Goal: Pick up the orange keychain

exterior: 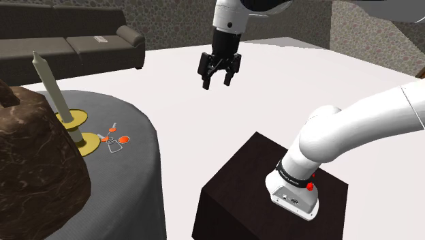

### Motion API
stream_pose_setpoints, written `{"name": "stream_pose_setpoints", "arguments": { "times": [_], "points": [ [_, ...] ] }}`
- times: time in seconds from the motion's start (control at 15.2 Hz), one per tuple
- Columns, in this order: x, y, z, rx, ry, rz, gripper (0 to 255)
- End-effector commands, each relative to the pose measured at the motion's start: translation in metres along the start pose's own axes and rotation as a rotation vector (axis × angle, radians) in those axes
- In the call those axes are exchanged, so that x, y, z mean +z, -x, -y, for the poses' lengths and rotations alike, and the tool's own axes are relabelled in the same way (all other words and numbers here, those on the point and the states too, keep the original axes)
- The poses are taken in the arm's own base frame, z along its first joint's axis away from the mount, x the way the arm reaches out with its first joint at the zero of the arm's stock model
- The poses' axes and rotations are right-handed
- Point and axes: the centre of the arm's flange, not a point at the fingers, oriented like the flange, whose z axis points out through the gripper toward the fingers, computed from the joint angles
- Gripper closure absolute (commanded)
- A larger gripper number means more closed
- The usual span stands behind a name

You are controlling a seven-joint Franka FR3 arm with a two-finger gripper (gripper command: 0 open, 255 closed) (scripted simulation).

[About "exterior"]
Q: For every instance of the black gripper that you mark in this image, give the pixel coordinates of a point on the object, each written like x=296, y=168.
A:
x=225, y=43

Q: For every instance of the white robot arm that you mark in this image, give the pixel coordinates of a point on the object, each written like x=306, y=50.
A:
x=348, y=129

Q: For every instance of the dark robot stand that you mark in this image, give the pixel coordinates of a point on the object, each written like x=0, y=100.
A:
x=232, y=199

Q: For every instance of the grey round table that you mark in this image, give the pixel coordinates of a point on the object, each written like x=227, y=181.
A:
x=132, y=189

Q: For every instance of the yellow candle holder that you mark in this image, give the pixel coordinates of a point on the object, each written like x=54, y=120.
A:
x=89, y=143

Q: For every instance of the beige candle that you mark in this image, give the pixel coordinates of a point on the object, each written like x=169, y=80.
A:
x=53, y=89

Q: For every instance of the dark grey sofa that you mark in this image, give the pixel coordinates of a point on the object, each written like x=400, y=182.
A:
x=39, y=53

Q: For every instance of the brown marbled lump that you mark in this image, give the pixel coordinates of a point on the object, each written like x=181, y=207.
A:
x=36, y=166

